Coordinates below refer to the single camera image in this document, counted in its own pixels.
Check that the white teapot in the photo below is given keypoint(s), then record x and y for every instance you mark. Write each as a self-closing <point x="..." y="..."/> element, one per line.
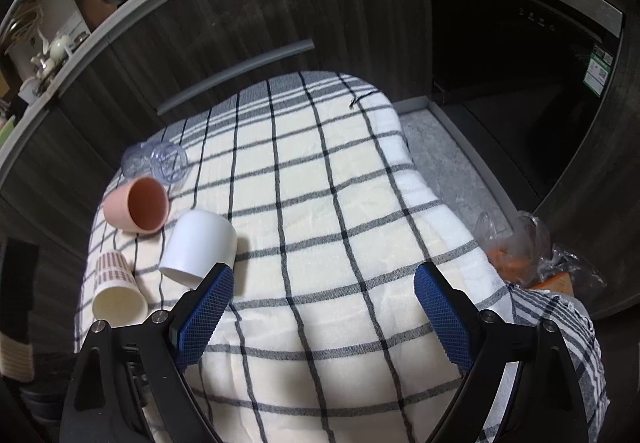
<point x="56" y="47"/>

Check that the cream patterned paper cup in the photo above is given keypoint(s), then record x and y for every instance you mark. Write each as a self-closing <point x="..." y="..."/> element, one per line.
<point x="117" y="293"/>

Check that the green sticker label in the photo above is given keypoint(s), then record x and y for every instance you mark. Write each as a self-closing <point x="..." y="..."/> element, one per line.
<point x="598" y="70"/>

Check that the clear plastic cup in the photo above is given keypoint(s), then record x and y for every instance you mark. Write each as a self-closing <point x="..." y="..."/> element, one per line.
<point x="160" y="163"/>

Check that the clear plastic bag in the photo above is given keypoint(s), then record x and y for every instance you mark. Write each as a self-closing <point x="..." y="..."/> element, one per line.
<point x="537" y="253"/>

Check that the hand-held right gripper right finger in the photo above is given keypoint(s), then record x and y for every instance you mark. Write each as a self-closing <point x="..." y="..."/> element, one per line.
<point x="442" y="310"/>

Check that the white cup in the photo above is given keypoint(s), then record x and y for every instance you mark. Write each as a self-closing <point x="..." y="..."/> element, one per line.
<point x="197" y="248"/>

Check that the white checkered blanket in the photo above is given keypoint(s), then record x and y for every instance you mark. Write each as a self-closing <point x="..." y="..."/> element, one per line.
<point x="325" y="223"/>

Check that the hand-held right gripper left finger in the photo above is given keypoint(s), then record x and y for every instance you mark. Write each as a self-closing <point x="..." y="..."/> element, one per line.
<point x="207" y="310"/>

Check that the black and beige cloth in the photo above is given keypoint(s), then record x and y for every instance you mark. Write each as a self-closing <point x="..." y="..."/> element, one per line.
<point x="17" y="308"/>

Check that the pink cup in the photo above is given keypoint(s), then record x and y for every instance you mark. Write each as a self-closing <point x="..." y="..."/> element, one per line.
<point x="142" y="205"/>

